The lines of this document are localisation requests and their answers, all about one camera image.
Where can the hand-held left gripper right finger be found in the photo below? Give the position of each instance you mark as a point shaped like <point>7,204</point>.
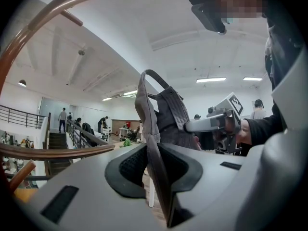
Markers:
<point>209,184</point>

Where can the small potted plant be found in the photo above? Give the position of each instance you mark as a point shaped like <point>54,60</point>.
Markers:
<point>127,142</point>

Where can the black balcony railing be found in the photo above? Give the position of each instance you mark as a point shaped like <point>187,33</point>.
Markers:
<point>24,111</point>

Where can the person's black hooded top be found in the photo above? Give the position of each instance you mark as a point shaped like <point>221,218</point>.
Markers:
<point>279,64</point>

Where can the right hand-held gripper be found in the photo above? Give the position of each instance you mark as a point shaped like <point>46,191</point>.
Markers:
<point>232,123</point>

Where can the brown wooden coat rack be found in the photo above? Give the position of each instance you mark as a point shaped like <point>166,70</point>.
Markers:
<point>48,11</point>

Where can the person's face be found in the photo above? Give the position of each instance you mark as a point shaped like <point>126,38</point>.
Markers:
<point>240,1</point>

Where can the person's right forearm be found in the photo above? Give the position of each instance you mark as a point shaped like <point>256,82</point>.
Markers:
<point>264,131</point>

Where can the chair with black jacket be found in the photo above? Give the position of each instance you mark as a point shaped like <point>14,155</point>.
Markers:
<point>88,130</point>

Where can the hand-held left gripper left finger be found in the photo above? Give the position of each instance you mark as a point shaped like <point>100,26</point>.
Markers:
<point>96,196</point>

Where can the grey baseball cap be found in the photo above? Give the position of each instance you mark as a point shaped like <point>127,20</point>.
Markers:
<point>173,114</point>

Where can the wooden table with white legs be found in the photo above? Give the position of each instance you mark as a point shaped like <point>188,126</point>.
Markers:
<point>26,195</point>

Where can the ceiling tube light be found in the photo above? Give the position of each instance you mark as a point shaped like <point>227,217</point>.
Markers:
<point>211,80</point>
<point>107,98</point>
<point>252,78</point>
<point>130,93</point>

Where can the black head-worn camera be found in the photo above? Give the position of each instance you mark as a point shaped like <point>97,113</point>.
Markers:
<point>207,11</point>

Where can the round ceiling speaker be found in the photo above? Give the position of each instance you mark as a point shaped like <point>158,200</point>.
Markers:
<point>81,52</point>

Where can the staircase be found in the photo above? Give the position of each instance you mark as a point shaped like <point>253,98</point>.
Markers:
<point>57,141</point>

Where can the black pendant lamp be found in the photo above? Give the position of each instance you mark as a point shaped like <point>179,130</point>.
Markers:
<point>22,82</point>

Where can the black railing with wooden handrail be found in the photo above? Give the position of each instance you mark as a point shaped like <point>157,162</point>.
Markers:
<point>60,153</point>

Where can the person's right hand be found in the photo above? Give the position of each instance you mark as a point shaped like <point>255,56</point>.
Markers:
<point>197,143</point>

